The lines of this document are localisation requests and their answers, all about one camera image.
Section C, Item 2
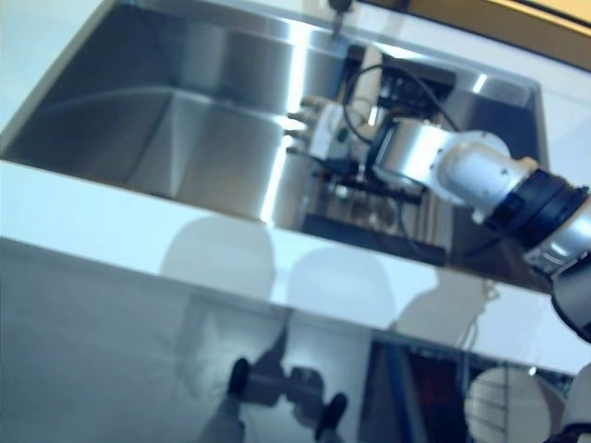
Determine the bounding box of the deep beige plate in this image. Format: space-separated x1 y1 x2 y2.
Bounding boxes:
464 366 576 443

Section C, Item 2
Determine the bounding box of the white cabinet door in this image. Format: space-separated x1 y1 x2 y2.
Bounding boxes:
0 238 293 443
284 304 376 443

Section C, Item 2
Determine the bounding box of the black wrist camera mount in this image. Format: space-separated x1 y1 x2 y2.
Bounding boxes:
364 114 399 177

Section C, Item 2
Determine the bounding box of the chrome kitchen faucet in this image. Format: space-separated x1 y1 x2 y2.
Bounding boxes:
326 0 356 37

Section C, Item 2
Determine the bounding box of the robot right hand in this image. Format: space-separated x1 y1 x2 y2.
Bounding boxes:
283 94 355 161

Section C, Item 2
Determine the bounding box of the stainless steel sink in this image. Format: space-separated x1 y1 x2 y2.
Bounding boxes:
0 0 553 294

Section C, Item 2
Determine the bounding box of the black sink dish rack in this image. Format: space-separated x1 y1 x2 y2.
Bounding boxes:
302 43 456 268

